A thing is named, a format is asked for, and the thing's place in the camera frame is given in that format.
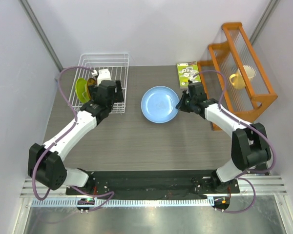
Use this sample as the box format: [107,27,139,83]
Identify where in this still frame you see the light blue plate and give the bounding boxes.
[141,86,179,124]

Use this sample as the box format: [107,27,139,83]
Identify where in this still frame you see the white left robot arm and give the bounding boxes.
[28,80,124,195]

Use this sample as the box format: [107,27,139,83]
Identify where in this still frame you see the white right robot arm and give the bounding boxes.
[176,82,272,193]

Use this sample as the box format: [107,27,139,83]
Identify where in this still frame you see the orange wooden shelf rack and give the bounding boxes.
[197,22,278,122]

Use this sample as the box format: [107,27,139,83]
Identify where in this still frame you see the yellow patterned plate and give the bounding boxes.
[86,78,98,100]

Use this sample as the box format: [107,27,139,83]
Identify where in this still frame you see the lime green plate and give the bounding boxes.
[75,78,89,103]

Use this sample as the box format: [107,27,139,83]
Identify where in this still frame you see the green picture book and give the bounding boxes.
[176,61,201,89]

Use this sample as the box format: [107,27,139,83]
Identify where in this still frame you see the yellow mug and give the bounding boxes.
[229,65,256,90]

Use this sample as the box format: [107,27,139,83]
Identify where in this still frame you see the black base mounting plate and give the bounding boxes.
[80,170,240,200]

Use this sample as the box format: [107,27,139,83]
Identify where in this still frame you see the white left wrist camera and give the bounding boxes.
[91,69,111,86]

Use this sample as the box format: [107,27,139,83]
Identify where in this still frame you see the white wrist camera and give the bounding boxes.
[188,77,198,84]
[91,69,111,86]

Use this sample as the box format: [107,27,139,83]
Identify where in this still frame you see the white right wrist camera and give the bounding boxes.
[188,77,198,84]

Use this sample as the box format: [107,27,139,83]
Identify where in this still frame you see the white wire dish rack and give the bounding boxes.
[69,53,129,114]

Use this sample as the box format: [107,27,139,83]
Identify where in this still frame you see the aluminium rail frame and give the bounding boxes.
[13,170,293,234]

